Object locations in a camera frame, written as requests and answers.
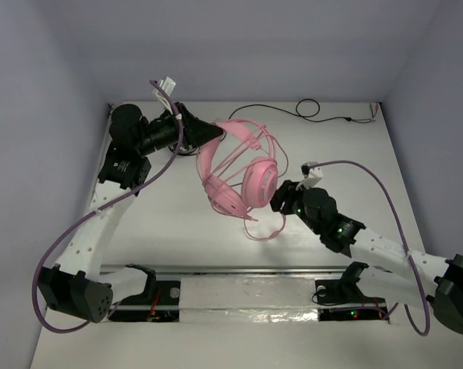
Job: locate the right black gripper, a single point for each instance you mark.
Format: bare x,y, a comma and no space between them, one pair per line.
286,192

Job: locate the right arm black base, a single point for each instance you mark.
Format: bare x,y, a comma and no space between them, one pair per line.
341,299

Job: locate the pink over-ear headphones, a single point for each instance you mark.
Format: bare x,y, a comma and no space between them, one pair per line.
247,177

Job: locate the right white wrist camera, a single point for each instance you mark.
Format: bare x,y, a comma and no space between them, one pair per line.
312,175

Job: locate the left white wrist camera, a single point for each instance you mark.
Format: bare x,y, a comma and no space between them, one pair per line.
162,88

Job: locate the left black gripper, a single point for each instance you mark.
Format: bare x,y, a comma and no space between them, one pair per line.
186,125

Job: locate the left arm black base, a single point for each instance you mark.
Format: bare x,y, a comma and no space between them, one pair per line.
158,303

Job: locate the metal base rail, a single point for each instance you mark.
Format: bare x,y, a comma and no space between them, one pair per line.
221,289

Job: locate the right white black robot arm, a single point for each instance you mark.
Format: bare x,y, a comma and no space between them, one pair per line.
380,268

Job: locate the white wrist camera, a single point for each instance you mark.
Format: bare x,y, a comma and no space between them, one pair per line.
162,88
312,175

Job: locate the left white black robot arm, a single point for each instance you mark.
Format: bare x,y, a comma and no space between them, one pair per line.
75,285

